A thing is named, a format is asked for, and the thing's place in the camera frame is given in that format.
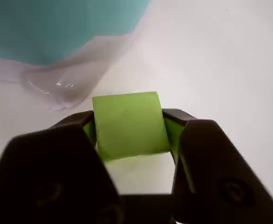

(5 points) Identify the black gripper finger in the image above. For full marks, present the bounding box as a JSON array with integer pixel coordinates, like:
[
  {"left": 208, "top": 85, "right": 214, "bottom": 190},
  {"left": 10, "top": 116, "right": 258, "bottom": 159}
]
[
  {"left": 0, "top": 110, "right": 128, "bottom": 224},
  {"left": 162, "top": 108, "right": 273, "bottom": 224}
]

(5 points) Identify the green lego block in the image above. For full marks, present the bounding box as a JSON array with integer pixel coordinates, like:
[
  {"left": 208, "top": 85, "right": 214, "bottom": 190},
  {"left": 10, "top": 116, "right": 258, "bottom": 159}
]
[{"left": 92, "top": 91, "right": 171, "bottom": 161}]

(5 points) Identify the teal whale-shaped trash bin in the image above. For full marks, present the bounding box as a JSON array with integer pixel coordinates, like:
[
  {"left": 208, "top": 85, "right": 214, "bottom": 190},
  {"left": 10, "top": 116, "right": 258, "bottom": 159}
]
[{"left": 0, "top": 0, "right": 153, "bottom": 112}]

